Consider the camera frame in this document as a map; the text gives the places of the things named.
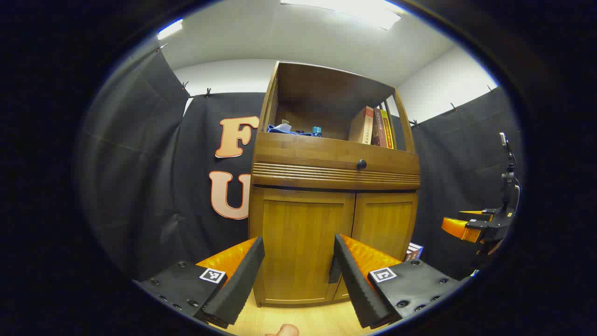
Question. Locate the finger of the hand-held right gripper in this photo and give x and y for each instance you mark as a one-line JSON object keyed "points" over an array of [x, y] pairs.
{"points": [[471, 213], [461, 228]]}

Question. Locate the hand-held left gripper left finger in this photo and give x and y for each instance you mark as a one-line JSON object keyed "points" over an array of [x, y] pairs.
{"points": [[242, 280]]}

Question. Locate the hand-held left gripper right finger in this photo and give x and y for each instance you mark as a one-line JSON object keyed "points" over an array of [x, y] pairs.
{"points": [[354, 284]]}

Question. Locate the wooden shoe cabinet door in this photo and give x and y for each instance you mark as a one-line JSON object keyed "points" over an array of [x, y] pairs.
{"points": [[382, 224], [298, 233]]}

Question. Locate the wooden double-door shoe cabinet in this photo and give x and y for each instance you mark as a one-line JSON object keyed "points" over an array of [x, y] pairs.
{"points": [[322, 88]]}

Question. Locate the wooden cabinet drawer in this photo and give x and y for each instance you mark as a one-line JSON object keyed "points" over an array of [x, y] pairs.
{"points": [[308, 151]]}

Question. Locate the small printed box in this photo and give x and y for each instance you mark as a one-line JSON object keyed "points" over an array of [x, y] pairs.
{"points": [[414, 252]]}

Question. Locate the yellow book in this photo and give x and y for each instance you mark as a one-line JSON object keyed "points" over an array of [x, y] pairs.
{"points": [[386, 131]]}

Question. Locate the black round drawer knob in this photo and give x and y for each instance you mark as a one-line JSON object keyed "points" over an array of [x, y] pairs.
{"points": [[361, 164]]}

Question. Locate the dark red book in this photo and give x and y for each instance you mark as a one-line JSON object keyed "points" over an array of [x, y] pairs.
{"points": [[378, 128]]}

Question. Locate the tan book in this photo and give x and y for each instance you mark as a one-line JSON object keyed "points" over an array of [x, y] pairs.
{"points": [[361, 126]]}

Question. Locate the blue cloth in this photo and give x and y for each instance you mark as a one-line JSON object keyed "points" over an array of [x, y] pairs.
{"points": [[280, 129]]}

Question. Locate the black backdrop cloth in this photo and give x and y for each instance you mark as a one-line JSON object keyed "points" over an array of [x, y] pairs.
{"points": [[140, 163]]}

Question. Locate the large ceiling light panel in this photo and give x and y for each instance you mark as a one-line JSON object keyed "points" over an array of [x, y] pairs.
{"points": [[364, 11]]}

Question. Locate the small ceiling light panel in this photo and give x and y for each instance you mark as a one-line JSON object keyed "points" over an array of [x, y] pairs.
{"points": [[169, 29]]}

